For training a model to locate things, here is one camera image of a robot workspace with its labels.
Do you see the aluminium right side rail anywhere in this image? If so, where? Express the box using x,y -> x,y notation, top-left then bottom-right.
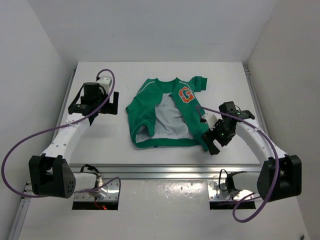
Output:
243,65 -> 270,137

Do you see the metal base plate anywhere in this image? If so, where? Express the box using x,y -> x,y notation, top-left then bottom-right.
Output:
207,180 -> 252,203
73,178 -> 121,203

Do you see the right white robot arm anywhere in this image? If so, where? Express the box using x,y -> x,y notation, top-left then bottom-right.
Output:
200,101 -> 302,202

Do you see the aluminium front rail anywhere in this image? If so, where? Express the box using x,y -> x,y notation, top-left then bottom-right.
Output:
67,163 -> 266,181

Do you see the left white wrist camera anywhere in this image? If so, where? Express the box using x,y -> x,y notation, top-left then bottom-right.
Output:
96,76 -> 113,94

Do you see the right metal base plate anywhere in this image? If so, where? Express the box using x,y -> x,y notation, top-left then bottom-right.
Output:
207,180 -> 252,203

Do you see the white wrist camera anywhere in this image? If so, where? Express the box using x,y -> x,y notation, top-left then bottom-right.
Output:
96,76 -> 113,94
200,113 -> 218,130

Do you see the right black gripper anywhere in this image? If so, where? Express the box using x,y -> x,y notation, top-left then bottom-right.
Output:
201,119 -> 235,155

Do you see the aluminium rail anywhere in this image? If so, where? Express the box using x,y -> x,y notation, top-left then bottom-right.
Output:
67,163 -> 266,181
243,65 -> 270,137
7,67 -> 77,240

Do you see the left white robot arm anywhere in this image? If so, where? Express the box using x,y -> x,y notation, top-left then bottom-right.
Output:
28,77 -> 119,199

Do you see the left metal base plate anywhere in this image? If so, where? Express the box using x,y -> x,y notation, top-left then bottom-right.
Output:
73,178 -> 121,203

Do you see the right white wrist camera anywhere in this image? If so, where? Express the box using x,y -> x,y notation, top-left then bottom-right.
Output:
200,113 -> 218,130

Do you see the black base cable right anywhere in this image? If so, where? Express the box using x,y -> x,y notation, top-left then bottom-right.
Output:
218,168 -> 241,195

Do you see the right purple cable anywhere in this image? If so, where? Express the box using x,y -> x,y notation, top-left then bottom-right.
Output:
195,105 -> 280,223

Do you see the aluminium left side rail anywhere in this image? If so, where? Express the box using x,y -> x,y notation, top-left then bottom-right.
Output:
7,67 -> 77,240

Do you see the green jacket with orange G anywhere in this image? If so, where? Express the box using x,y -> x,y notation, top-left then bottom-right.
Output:
125,76 -> 209,151

